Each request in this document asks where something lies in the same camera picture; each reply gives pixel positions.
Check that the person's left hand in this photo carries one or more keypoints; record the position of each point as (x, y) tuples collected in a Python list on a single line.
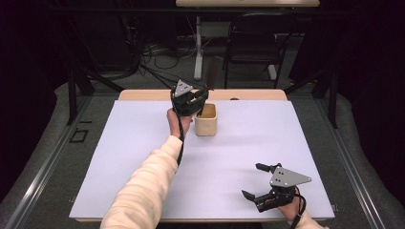
[(176, 124)]

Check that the black metal stand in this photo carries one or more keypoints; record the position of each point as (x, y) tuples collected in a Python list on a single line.
[(72, 95), (332, 98)]

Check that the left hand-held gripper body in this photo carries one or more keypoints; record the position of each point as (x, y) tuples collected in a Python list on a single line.
[(186, 101)]

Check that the wooden table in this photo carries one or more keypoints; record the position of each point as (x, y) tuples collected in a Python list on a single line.
[(146, 94)]

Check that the person's right hand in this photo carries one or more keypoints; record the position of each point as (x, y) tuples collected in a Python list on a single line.
[(291, 210)]

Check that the black chair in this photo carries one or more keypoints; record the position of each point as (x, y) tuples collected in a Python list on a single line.
[(254, 44)]

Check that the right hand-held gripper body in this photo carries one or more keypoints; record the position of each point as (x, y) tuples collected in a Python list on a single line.
[(285, 181)]

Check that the white background desk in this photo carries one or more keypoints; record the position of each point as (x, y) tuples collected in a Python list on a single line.
[(248, 3)]

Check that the white table mat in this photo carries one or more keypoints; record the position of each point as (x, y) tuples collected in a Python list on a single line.
[(223, 165)]

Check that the dark cabinet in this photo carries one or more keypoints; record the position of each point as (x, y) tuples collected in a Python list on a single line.
[(105, 41)]

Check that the aluminium floor rail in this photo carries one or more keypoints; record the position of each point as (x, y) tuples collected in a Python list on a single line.
[(41, 171), (350, 171)]

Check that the square wooden cup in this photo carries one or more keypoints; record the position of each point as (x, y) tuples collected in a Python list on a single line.
[(207, 125)]

